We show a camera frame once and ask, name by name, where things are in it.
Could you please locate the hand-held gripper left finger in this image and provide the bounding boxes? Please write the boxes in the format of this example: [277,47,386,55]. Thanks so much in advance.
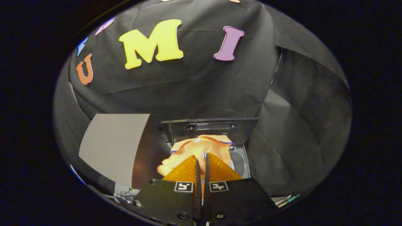
[133,155,201,226]

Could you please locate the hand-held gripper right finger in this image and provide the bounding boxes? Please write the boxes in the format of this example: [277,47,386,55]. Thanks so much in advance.
[204,153,277,226]

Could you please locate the grey washing machine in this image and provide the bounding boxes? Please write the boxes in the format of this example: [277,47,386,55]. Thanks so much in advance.
[161,118,258,179]

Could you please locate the orange polo shirt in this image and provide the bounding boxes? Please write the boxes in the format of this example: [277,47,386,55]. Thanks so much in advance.
[157,135,234,198]

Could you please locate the dark washing machine lid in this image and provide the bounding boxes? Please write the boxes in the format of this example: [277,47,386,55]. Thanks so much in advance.
[161,118,258,146]

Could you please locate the green white object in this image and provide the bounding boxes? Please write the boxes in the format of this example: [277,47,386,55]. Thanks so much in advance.
[276,194,301,208]

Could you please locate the grey cabinet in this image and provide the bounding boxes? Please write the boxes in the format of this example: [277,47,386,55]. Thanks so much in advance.
[79,114,171,190]

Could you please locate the black backdrop cloth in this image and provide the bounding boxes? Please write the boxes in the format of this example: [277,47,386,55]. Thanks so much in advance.
[53,0,352,198]

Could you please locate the black floor cables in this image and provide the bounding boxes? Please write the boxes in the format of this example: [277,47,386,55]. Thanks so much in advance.
[114,188,136,204]

